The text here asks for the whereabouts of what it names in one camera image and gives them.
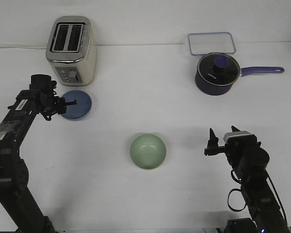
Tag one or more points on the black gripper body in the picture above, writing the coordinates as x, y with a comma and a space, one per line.
48, 103
233, 151

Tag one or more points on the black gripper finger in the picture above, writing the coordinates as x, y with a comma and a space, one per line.
74, 102
234, 129
213, 140

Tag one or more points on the blue bowl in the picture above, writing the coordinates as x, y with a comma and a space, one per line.
79, 110

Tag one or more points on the green bowl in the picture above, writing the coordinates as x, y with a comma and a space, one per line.
148, 151

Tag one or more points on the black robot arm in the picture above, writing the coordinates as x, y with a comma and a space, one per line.
249, 161
15, 196

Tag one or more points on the dark blue saucepan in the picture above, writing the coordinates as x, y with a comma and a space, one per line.
214, 90

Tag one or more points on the silver two-slot toaster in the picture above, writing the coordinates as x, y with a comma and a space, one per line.
72, 51

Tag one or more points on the glass pot lid blue knob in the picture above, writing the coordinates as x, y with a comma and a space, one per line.
218, 69

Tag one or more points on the clear plastic container lid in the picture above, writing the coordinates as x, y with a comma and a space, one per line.
204, 43

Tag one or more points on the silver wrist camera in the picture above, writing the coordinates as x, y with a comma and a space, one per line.
235, 135

